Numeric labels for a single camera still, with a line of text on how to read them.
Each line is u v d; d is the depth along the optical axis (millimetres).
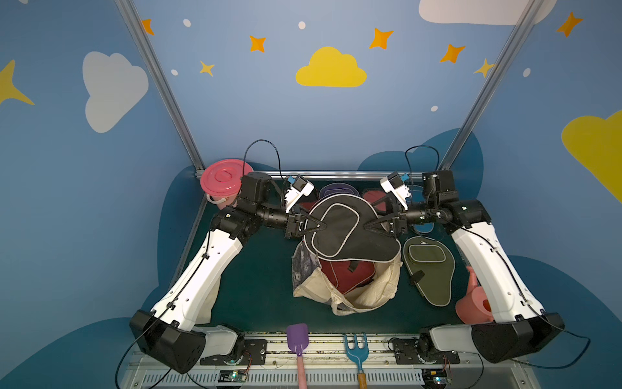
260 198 540
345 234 589
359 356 733
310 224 602
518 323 386
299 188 561
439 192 538
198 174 1139
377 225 594
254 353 738
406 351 749
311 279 716
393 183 563
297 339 766
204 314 802
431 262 949
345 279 861
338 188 1118
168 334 371
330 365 733
